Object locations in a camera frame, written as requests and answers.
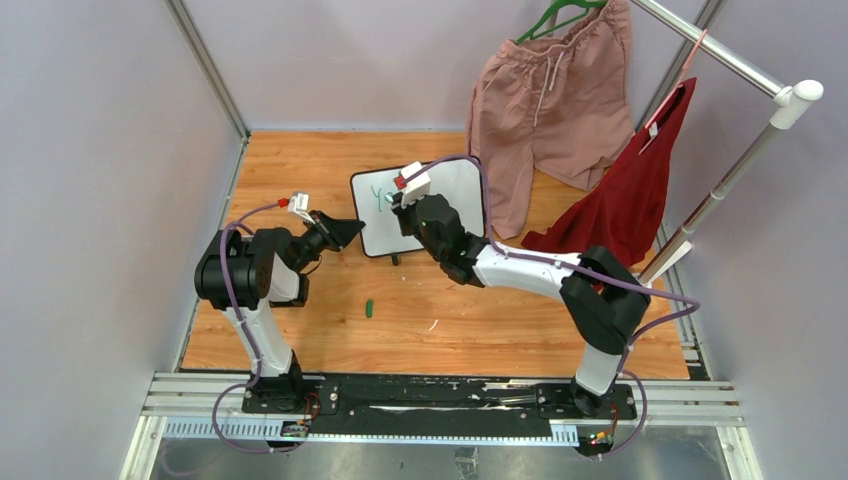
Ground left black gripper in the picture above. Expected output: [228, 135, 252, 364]
[292, 211, 364, 273]

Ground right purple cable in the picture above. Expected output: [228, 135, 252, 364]
[396, 154, 702, 458]

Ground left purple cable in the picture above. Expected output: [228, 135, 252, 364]
[211, 197, 313, 455]

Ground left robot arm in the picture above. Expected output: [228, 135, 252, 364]
[194, 210, 366, 416]

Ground dark red garment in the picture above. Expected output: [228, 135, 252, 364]
[521, 77, 697, 267]

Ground purple cable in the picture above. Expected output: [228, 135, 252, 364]
[211, 197, 313, 455]
[396, 154, 702, 458]

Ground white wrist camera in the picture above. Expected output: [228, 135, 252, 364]
[394, 162, 431, 207]
[277, 191, 316, 225]

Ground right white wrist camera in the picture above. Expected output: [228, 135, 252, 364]
[394, 162, 431, 207]

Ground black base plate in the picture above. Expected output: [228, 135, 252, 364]
[251, 373, 637, 439]

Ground pink shorts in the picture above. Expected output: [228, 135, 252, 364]
[465, 1, 634, 239]

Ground aluminium rail frame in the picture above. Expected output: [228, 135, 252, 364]
[121, 373, 762, 479]

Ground pink clothes hanger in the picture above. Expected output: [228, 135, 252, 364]
[639, 29, 708, 154]

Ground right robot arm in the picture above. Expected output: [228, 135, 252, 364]
[386, 193, 650, 418]

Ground metal clothes rack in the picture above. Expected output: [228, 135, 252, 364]
[637, 1, 824, 279]

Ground small black-framed whiteboard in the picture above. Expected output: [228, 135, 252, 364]
[350, 160, 485, 258]

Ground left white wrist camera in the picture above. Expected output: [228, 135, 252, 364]
[277, 191, 316, 225]

